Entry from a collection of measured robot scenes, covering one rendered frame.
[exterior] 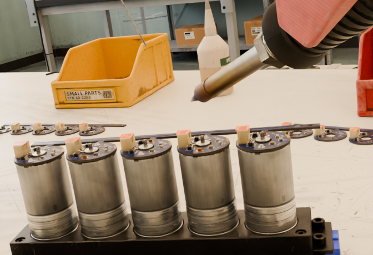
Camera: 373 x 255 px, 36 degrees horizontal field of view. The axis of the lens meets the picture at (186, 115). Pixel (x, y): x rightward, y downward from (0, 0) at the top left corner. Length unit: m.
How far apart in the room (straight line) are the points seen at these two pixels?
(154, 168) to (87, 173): 0.03
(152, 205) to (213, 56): 0.34
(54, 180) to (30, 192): 0.01
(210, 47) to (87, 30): 5.59
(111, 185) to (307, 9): 0.15
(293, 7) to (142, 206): 0.14
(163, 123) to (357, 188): 0.23
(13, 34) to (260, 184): 5.93
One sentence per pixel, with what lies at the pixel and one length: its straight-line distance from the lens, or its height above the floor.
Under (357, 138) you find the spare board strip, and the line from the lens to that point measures 0.44.
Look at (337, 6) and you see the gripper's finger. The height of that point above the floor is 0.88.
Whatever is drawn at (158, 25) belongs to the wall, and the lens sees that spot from 5.62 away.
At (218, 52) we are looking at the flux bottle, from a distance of 0.60.
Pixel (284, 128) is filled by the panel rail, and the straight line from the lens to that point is 0.28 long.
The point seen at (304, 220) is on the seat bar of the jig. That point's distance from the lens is 0.28.
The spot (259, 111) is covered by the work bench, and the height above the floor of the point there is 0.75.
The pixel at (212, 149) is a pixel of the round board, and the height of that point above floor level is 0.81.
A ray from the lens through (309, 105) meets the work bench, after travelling 0.54.
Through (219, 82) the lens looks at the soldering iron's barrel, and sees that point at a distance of 0.23.
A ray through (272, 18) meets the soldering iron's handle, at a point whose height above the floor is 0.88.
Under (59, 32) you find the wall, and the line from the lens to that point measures 6.45.
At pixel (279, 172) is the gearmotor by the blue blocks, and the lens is 0.26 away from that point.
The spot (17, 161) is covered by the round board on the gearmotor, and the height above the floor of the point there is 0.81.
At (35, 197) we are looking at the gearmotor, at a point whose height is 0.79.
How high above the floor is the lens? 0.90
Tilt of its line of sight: 16 degrees down
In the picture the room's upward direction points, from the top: 8 degrees counter-clockwise
